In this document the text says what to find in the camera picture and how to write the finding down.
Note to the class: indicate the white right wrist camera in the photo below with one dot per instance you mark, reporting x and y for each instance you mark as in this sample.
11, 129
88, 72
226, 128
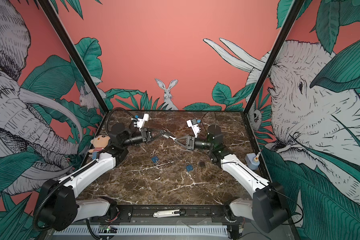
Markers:
194, 124

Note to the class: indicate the black right frame post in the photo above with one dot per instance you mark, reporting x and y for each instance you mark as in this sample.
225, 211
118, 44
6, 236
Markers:
286, 27

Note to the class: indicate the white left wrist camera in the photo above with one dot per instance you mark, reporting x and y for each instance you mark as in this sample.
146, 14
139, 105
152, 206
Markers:
140, 120

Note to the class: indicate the white utility knife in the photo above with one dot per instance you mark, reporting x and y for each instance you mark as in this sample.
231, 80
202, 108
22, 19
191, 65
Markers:
169, 213

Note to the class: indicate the black front mounting rail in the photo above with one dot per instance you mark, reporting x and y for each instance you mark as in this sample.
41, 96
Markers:
125, 213

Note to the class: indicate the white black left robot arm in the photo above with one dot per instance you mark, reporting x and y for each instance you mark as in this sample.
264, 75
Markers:
57, 206

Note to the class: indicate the black left frame post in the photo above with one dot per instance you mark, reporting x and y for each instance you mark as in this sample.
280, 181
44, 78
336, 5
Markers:
55, 21

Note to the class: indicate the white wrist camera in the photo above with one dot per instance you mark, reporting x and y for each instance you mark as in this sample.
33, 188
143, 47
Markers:
140, 120
194, 124

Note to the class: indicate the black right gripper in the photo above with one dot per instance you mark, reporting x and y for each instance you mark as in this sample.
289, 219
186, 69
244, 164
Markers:
192, 140

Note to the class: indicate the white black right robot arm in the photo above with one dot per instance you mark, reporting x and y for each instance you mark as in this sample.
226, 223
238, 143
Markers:
269, 206

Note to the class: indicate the plush doll striped shirt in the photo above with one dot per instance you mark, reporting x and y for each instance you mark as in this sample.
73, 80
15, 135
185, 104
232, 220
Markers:
99, 143

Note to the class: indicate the blue padlock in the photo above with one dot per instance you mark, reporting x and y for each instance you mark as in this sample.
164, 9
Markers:
155, 159
189, 167

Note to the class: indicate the small green circuit board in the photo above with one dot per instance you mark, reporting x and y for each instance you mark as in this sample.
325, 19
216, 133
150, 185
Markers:
107, 230

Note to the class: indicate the black padlock front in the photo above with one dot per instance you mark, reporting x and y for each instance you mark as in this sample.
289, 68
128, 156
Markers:
202, 164

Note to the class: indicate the black frame post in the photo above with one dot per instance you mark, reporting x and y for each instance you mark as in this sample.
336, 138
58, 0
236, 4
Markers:
286, 27
55, 21

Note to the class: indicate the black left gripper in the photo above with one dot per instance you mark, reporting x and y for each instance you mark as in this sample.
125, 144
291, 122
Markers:
145, 136

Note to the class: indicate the black padlock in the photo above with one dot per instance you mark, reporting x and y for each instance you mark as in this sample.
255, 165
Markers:
202, 164
168, 135

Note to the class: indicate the white slotted cable duct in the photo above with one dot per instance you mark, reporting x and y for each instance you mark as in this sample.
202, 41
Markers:
146, 230

